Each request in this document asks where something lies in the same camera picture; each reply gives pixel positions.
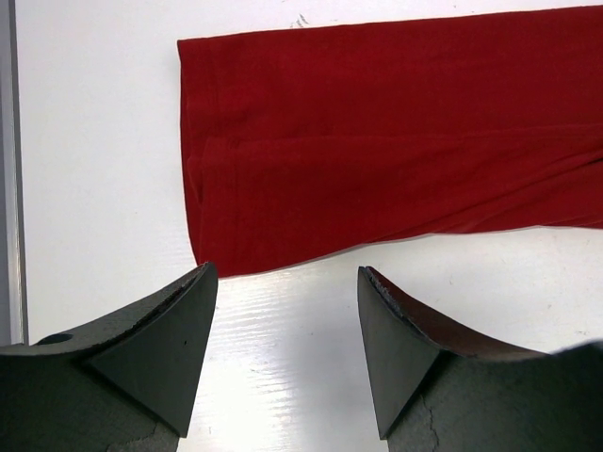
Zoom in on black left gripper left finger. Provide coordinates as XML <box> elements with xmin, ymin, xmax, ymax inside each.
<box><xmin>1</xmin><ymin>263</ymin><xmax>218</xmax><ymax>451</ymax></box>

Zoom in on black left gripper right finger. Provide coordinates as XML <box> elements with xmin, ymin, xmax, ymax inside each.
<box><xmin>357</xmin><ymin>266</ymin><xmax>602</xmax><ymax>451</ymax></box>

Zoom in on red t-shirt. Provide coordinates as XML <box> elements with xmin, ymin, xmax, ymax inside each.
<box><xmin>177</xmin><ymin>6</ymin><xmax>602</xmax><ymax>277</ymax></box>

